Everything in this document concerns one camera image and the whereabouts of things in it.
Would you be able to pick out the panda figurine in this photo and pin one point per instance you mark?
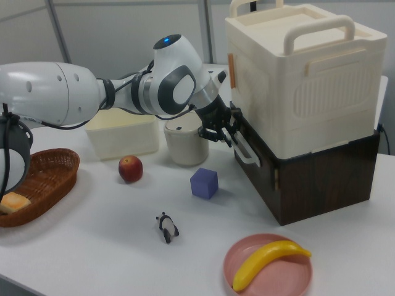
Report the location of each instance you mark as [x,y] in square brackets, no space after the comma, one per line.
[168,228]

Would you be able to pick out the black camera stand pole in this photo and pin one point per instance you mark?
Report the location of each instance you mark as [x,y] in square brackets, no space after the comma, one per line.
[253,6]

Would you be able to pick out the brown wicker basket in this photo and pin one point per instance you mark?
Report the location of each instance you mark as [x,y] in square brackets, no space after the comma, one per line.
[52,175]

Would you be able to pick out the red apple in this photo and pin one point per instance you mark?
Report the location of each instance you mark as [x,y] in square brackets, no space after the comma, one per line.
[131,169]

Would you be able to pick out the purple cube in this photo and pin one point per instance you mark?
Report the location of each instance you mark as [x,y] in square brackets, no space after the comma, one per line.
[203,185]

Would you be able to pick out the dark brown wooden drawer box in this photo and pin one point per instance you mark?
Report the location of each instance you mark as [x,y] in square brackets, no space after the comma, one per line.
[324,185]

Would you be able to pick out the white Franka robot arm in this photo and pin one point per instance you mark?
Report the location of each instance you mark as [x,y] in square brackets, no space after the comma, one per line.
[61,89]

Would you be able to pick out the yellow banana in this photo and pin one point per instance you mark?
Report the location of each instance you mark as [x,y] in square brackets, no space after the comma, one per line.
[265,259]

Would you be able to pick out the cream lidded trash can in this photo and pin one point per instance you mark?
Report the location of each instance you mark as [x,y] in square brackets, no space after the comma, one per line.
[185,151]

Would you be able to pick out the pink plate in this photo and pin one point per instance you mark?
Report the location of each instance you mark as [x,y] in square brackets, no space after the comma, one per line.
[277,277]

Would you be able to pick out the orange bread loaf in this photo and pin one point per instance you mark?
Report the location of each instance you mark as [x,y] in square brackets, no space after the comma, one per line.
[15,202]

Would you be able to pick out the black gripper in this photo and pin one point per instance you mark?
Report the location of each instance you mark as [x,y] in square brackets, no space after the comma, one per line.
[214,114]

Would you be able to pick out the white square plastic bin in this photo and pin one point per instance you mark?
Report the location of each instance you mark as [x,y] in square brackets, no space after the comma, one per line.
[123,138]

